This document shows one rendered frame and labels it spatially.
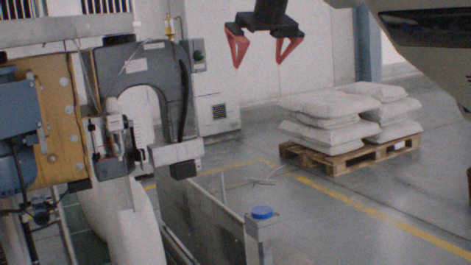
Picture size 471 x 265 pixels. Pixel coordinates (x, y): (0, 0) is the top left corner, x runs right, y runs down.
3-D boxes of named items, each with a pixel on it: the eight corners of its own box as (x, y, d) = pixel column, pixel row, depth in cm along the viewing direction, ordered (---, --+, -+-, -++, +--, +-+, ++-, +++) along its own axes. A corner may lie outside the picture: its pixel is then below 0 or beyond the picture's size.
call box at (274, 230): (282, 234, 116) (282, 215, 115) (258, 243, 113) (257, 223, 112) (268, 224, 123) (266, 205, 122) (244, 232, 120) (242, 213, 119)
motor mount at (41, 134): (56, 154, 79) (40, 71, 75) (21, 161, 77) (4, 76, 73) (48, 128, 104) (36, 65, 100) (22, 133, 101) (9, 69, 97)
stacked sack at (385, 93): (411, 99, 405) (411, 85, 401) (380, 107, 386) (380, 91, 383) (364, 92, 463) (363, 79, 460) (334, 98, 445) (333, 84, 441)
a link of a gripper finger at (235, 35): (216, 59, 81) (224, 15, 75) (249, 57, 84) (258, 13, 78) (233, 78, 76) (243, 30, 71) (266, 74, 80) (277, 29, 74)
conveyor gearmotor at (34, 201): (59, 225, 252) (54, 203, 248) (35, 231, 246) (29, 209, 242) (56, 208, 278) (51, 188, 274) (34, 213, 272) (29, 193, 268)
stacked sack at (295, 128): (354, 127, 416) (354, 113, 413) (303, 142, 385) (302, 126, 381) (325, 121, 452) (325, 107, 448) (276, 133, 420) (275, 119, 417)
